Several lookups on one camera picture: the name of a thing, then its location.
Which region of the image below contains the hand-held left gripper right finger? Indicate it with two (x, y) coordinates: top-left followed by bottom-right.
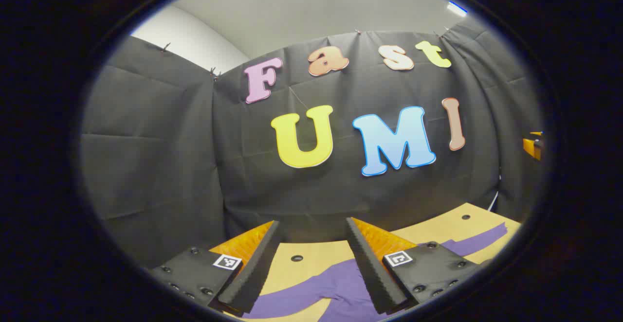
(345, 216), (493, 316)

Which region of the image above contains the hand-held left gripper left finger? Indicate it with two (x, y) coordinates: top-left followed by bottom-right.
(146, 220), (284, 315)

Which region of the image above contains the purple knit cardigan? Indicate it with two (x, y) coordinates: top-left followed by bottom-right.
(241, 222), (509, 321)

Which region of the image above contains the black backdrop cloth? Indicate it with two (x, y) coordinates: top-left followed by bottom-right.
(78, 19), (547, 270)

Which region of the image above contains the white cable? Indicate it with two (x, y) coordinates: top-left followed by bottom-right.
(488, 174), (502, 212)

